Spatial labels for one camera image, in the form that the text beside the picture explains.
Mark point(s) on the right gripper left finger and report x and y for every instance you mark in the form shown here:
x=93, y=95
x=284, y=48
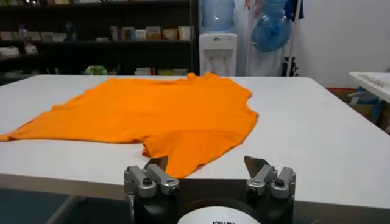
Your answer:
x=143, y=179

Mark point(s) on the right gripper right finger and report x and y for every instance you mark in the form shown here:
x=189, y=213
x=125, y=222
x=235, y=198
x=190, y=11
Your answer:
x=280, y=182

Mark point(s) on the orange t-shirt with white print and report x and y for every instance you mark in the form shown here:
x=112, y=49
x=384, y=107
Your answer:
x=167, y=115

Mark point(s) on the white striped medicine box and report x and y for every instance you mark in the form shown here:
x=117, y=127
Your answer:
x=143, y=72

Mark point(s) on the yellow green medicine box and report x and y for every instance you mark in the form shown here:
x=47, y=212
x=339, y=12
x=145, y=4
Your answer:
x=165, y=72

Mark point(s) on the green white medicine box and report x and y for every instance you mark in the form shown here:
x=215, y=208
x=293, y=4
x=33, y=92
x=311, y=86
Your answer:
x=180, y=72

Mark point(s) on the green plastic bag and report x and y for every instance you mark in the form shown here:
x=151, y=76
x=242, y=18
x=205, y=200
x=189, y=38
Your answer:
x=95, y=70

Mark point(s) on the blue bag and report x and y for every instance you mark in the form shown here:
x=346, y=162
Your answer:
x=365, y=97

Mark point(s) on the black shelving unit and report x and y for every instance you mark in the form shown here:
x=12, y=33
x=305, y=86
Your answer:
x=91, y=58

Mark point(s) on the white side table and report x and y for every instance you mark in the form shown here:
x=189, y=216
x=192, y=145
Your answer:
x=371, y=85

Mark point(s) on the white red medicine box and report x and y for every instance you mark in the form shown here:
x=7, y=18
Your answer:
x=169, y=34

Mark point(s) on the white pink medicine box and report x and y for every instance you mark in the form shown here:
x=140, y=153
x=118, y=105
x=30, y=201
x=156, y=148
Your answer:
x=114, y=33

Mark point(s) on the white water dispenser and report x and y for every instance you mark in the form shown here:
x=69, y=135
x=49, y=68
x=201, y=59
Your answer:
x=217, y=45

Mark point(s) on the blue figurine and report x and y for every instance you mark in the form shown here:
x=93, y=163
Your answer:
x=70, y=32

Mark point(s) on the dark blue cloth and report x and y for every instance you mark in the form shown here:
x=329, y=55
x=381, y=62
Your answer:
x=294, y=9

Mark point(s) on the blue labelled water jug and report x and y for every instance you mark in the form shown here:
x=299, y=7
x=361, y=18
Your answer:
x=217, y=15

